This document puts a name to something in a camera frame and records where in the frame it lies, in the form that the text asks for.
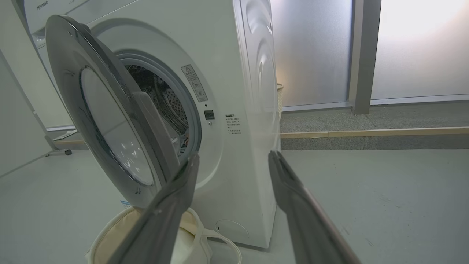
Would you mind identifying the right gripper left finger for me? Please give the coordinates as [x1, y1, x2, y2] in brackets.
[108, 151, 200, 264]

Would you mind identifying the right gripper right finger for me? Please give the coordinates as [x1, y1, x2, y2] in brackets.
[268, 150, 363, 264]

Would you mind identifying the round black glass washer door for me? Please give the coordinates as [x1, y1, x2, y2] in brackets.
[45, 15, 180, 209]

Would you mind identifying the white front-load washing machine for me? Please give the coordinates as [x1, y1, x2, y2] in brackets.
[22, 0, 282, 250]

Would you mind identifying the cream fabric laundry basket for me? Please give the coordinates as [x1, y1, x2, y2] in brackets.
[86, 205, 242, 264]

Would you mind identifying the woven wicker basket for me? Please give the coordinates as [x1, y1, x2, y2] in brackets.
[277, 83, 284, 121]

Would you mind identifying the grey warning label sticker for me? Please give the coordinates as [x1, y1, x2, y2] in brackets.
[181, 65, 208, 102]

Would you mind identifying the white wheeled partition panel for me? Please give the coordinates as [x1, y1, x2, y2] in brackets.
[0, 51, 73, 176]

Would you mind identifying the grey window frame post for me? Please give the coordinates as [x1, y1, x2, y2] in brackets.
[348, 0, 381, 115]

